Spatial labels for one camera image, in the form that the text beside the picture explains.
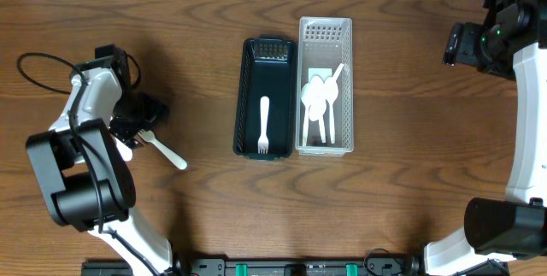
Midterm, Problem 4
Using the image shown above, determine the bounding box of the white fork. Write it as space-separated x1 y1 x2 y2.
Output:
257 96 270 154
138 130 188 170

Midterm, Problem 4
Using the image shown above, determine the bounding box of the white spoon bowl down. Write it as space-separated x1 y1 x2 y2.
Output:
325 77 338 144

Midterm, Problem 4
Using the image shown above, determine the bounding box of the white spoon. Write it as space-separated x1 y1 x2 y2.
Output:
301 83 313 146
114 137 133 161
309 99 326 144
309 63 345 102

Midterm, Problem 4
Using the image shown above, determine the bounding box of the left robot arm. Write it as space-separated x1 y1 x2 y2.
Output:
26 44 187 275

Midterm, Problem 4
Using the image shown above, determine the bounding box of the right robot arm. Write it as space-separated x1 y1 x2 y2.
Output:
421 0 546 275

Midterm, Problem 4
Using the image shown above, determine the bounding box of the clear plastic basket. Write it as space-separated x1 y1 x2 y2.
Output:
295 16 354 156

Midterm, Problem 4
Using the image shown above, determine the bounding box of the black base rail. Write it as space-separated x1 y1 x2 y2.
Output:
80 250 509 276

